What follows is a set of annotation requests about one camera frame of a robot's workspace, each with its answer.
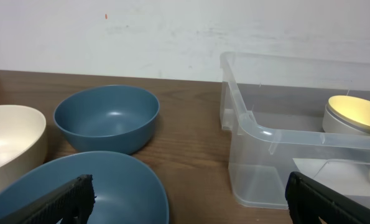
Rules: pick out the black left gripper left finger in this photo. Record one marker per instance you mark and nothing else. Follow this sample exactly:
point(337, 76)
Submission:
point(71, 203)

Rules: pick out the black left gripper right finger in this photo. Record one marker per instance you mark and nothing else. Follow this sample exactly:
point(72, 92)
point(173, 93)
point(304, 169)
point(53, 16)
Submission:
point(310, 202)

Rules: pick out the small yellow bowl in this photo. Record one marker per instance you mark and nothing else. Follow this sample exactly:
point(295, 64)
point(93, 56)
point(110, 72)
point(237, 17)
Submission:
point(353, 110)

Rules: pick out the white label in container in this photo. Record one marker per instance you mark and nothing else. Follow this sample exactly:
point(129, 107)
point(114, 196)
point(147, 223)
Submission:
point(346, 177)

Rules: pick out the small cream bowl in container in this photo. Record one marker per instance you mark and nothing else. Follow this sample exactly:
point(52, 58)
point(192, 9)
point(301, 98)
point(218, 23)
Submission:
point(334, 124)

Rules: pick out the clear plastic storage container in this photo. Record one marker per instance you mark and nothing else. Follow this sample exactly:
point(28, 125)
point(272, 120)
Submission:
point(274, 108)

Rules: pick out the near dark blue bowl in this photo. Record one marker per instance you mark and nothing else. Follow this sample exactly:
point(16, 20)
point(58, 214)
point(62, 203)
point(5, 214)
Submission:
point(126, 190)

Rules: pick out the dark blue bowl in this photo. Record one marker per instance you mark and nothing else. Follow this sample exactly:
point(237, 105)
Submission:
point(118, 118)
point(126, 190)

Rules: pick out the large cream bowl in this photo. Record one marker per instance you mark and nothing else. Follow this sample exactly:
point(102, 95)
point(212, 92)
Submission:
point(23, 142)

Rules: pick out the far dark blue bowl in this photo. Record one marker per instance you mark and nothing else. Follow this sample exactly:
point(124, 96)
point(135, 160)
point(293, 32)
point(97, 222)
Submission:
point(118, 118)

